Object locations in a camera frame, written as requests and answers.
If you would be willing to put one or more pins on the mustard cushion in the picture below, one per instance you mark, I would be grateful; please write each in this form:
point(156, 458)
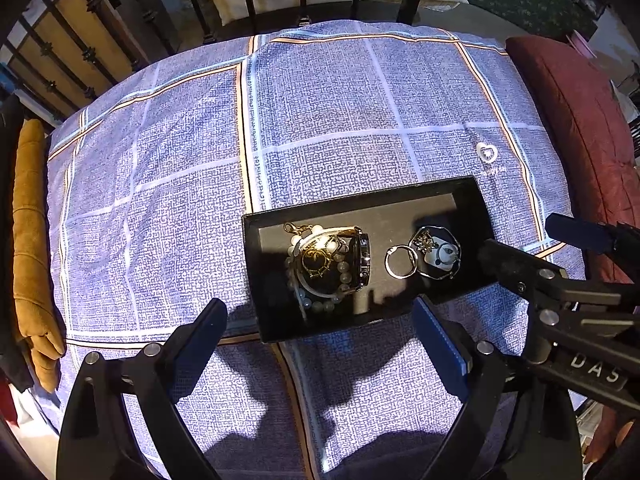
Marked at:
point(35, 235)

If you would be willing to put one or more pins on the maroon cushion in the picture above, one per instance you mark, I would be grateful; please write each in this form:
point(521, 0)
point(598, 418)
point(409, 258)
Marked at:
point(575, 110)

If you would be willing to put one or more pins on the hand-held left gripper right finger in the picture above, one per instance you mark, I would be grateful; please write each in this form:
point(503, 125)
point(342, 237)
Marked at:
point(440, 350)

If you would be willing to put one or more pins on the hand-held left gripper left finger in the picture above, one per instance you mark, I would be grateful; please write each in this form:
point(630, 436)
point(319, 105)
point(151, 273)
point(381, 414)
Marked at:
point(200, 345)

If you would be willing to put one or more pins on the black jewelry tray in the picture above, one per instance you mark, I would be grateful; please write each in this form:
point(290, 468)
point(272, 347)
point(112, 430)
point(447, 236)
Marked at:
point(380, 220)

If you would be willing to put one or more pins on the wooden panel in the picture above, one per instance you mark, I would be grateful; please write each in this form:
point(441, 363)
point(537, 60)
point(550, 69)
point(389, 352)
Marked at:
point(70, 10)

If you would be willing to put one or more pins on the person's right hand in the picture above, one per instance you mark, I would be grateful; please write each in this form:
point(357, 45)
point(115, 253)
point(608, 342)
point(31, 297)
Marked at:
point(607, 435)

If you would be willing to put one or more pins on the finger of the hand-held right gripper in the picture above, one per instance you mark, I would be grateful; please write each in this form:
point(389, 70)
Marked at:
point(515, 267)
point(575, 232)

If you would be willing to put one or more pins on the blue plaid blanket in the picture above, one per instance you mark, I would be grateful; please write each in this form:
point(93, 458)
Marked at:
point(175, 160)

